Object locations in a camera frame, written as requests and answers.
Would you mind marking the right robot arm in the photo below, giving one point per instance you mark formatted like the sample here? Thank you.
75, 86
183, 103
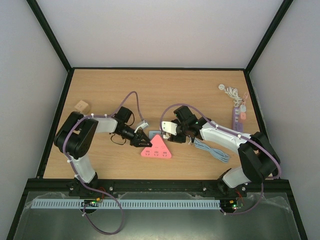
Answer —
258, 158

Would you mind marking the pink triangular power strip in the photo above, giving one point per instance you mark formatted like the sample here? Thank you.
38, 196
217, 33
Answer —
158, 149

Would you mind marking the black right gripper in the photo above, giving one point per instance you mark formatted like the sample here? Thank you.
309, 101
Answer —
176, 136

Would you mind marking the pink plug on purple strip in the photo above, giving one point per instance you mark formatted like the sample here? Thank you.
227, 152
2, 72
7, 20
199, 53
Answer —
242, 117

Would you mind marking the beige dragon cube plug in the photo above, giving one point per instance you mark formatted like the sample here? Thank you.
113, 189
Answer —
82, 107

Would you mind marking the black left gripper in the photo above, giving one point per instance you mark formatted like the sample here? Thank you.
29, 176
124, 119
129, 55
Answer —
136, 140

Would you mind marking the white plug on purple strip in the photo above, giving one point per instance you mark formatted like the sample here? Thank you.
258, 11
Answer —
242, 108

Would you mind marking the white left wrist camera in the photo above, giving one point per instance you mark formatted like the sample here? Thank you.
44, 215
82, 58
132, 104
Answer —
142, 125

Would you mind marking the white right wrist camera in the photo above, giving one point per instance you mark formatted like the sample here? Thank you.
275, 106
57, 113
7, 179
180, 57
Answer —
169, 127

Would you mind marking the light blue cable duct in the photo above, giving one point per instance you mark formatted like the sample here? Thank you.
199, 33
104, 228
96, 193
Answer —
127, 204

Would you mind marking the light blue power strip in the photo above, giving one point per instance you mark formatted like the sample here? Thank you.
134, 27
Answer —
153, 133

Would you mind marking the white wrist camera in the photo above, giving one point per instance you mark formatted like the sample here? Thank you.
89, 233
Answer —
169, 127
142, 125

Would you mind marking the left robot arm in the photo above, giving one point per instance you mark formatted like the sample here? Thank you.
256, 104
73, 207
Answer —
76, 135

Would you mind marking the white cube plug red pattern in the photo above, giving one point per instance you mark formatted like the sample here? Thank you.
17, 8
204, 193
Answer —
166, 135

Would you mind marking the purple power strip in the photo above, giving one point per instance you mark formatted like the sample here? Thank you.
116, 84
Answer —
236, 125

